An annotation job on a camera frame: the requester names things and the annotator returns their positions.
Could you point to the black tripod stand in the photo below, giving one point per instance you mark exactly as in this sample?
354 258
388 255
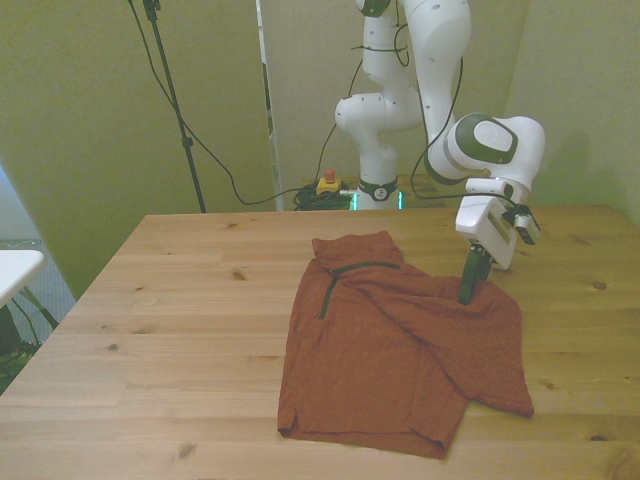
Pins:
172 95

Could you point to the yellow emergency stop box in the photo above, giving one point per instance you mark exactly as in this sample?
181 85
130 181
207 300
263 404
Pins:
327 186

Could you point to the rust red shorts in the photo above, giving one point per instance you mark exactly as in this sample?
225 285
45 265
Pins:
375 360

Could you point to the white vertical post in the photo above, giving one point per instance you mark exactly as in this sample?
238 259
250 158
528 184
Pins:
267 50

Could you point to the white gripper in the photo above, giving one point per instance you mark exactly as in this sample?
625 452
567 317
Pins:
482 222

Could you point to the white side table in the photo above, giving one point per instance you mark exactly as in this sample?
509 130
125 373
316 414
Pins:
17 270

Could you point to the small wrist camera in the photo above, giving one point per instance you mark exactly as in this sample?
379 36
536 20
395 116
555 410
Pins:
525 227

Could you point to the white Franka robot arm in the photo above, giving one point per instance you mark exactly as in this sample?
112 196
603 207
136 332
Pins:
440 75

